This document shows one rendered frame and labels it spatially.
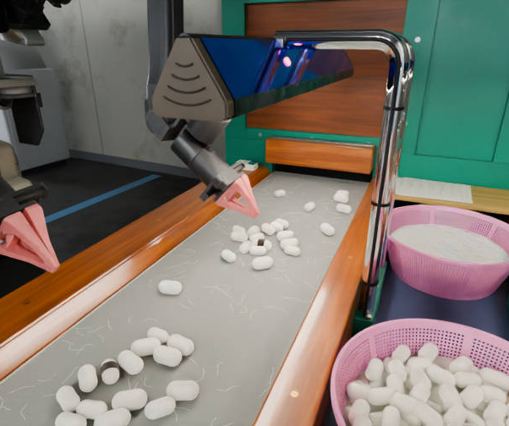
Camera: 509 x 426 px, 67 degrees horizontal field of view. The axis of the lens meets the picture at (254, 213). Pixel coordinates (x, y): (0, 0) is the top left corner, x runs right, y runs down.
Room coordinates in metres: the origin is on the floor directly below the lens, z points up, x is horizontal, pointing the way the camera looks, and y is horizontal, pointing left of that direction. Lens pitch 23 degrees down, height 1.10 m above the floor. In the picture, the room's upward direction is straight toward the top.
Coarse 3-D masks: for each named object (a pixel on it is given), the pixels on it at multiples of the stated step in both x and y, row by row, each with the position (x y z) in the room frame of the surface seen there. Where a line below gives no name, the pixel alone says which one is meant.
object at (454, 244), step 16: (432, 224) 0.80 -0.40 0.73; (400, 240) 0.71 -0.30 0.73; (416, 240) 0.72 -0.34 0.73; (432, 240) 0.71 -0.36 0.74; (448, 240) 0.73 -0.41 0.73; (464, 240) 0.73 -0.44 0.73; (480, 240) 0.72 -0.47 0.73; (448, 256) 0.65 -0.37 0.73; (464, 256) 0.64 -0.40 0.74; (480, 256) 0.66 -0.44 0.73; (496, 256) 0.65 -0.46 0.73
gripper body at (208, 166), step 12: (204, 156) 0.69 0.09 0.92; (216, 156) 0.70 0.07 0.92; (192, 168) 0.69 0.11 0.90; (204, 168) 0.68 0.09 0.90; (216, 168) 0.68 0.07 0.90; (228, 168) 0.68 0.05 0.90; (240, 168) 0.72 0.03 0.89; (204, 180) 0.68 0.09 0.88; (216, 180) 0.64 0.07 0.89; (204, 192) 0.65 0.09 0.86
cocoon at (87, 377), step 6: (84, 366) 0.34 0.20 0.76; (90, 366) 0.35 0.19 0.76; (78, 372) 0.34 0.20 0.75; (84, 372) 0.34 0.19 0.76; (90, 372) 0.34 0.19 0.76; (78, 378) 0.34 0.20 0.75; (84, 378) 0.33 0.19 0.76; (90, 378) 0.33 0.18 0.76; (96, 378) 0.33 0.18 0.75; (84, 384) 0.32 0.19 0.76; (90, 384) 0.32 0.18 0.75; (96, 384) 0.33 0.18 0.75; (84, 390) 0.32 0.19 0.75; (90, 390) 0.32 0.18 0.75
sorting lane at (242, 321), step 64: (256, 192) 0.99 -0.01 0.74; (320, 192) 0.99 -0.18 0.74; (192, 256) 0.64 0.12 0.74; (256, 256) 0.64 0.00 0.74; (320, 256) 0.64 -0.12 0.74; (128, 320) 0.45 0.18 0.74; (192, 320) 0.45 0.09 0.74; (256, 320) 0.45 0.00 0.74; (0, 384) 0.34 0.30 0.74; (64, 384) 0.34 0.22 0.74; (128, 384) 0.34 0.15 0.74; (256, 384) 0.34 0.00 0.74
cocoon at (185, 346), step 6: (174, 336) 0.39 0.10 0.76; (180, 336) 0.39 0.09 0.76; (168, 342) 0.39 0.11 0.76; (174, 342) 0.39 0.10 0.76; (180, 342) 0.38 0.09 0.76; (186, 342) 0.38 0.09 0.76; (192, 342) 0.39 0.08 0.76; (180, 348) 0.38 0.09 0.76; (186, 348) 0.38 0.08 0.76; (192, 348) 0.38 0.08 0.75; (186, 354) 0.38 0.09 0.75
